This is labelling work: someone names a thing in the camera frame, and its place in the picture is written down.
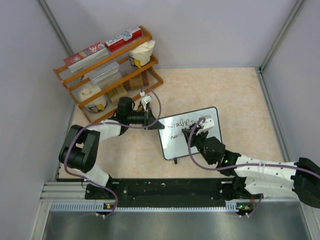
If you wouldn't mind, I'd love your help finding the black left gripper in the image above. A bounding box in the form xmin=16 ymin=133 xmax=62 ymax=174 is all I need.
xmin=127 ymin=107 xmax=164 ymax=130

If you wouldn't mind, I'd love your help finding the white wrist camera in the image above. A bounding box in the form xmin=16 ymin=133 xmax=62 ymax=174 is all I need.
xmin=140 ymin=91 xmax=153 ymax=109
xmin=196 ymin=115 xmax=215 ymax=135

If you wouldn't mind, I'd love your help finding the white paper bag right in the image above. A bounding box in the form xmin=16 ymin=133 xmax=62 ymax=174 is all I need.
xmin=128 ymin=40 xmax=156 ymax=68

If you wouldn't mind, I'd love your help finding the aluminium frame rail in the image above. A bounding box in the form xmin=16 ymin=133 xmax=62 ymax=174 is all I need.
xmin=40 ymin=182 xmax=88 ymax=202

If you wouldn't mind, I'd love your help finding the black framed whiteboard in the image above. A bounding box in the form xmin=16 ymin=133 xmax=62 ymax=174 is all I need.
xmin=158 ymin=106 xmax=222 ymax=160

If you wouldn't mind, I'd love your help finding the red grey wrap box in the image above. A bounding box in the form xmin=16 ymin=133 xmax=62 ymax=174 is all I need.
xmin=63 ymin=41 xmax=109 ymax=73

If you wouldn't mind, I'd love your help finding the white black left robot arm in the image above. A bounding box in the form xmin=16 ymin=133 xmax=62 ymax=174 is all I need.
xmin=58 ymin=94 xmax=165 ymax=199

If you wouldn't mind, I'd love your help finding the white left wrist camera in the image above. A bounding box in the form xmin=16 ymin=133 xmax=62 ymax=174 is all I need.
xmin=140 ymin=91 xmax=153 ymax=109

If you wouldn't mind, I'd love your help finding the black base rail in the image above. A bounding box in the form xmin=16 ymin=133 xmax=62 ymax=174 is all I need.
xmin=84 ymin=177 xmax=253 ymax=208

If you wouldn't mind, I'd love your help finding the red white foil box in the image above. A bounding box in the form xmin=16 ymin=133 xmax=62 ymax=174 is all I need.
xmin=104 ymin=27 xmax=143 ymax=52

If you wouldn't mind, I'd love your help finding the clear plastic box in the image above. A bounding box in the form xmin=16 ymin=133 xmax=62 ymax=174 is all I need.
xmin=88 ymin=61 xmax=120 ymax=85

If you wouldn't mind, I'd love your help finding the orange wooden shelf rack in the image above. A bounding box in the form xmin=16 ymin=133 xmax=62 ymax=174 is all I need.
xmin=54 ymin=26 xmax=164 ymax=124

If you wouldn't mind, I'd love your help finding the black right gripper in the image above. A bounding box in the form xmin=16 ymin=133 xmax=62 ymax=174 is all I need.
xmin=183 ymin=126 xmax=214 ymax=165

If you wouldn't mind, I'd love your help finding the white slotted cable duct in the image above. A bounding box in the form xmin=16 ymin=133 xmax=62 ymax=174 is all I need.
xmin=50 ymin=199 xmax=253 ymax=213

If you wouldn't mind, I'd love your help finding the black yellow drink can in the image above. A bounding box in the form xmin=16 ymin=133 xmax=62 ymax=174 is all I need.
xmin=137 ymin=100 xmax=147 ymax=112

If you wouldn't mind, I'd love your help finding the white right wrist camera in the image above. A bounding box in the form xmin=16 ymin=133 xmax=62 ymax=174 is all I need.
xmin=196 ymin=115 xmax=215 ymax=135

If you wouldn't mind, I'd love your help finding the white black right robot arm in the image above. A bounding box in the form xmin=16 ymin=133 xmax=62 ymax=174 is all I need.
xmin=182 ymin=124 xmax=320 ymax=209

